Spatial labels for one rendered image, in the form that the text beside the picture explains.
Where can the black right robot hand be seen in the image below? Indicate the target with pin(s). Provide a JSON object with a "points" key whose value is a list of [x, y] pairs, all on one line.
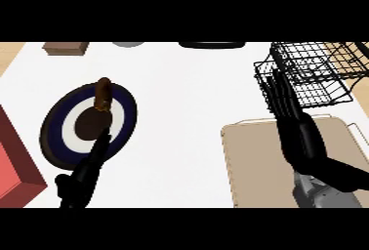
{"points": [[307, 143]]}

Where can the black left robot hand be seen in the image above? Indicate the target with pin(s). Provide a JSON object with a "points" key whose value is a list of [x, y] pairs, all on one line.
{"points": [[81, 177]]}

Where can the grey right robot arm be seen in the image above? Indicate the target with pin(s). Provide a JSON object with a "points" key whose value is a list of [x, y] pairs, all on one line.
{"points": [[323, 193]]}

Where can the beige tray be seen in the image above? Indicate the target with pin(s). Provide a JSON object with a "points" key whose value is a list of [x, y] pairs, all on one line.
{"points": [[258, 166]]}

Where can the red box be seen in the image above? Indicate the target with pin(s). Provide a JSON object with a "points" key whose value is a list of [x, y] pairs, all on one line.
{"points": [[13, 166]]}

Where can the blue white brown round plate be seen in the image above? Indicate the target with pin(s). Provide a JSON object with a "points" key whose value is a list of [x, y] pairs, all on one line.
{"points": [[86, 125]]}

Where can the black oval object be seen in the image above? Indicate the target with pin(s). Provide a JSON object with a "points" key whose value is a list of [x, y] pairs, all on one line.
{"points": [[211, 44]]}

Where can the brown wooden block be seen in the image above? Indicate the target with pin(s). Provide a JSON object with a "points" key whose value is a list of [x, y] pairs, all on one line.
{"points": [[65, 48]]}

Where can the grey round object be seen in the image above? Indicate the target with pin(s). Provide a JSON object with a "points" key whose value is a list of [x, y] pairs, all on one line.
{"points": [[128, 44]]}

